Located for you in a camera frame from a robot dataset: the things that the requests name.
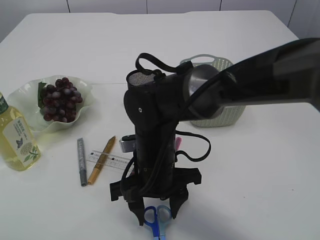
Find clear plastic ruler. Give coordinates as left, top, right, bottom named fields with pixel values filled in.
left=86, top=150, right=130, bottom=172

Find black mesh pen holder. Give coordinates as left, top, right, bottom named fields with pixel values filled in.
left=126, top=70, right=159, bottom=90

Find purple grape bunch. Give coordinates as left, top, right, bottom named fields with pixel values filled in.
left=37, top=77, right=83, bottom=123

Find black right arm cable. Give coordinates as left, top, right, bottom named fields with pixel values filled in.
left=119, top=52, right=221, bottom=201

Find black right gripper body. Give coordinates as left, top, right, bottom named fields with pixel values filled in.
left=109, top=168, right=202, bottom=202

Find pink purple scissors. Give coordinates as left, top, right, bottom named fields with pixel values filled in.
left=174, top=137, right=182, bottom=151

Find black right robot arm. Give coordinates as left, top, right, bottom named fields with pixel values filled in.
left=109, top=38, right=320, bottom=225

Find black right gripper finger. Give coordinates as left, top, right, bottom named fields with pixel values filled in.
left=126, top=197, right=145, bottom=226
left=169, top=187, right=189, bottom=219

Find grey marker pen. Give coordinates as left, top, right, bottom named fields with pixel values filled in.
left=77, top=138, right=88, bottom=187

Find gold marker pen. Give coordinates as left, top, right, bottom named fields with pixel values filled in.
left=87, top=136, right=116, bottom=185

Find green plastic woven basket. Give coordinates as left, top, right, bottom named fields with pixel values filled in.
left=180, top=54, right=246, bottom=128

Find yellow tea bottle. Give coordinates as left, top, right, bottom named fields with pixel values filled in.
left=0, top=95, right=41, bottom=171

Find pale green wavy plate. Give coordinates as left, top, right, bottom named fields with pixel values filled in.
left=6, top=75, right=95, bottom=133

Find blue scissors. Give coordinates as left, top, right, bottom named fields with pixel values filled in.
left=144, top=205, right=172, bottom=240

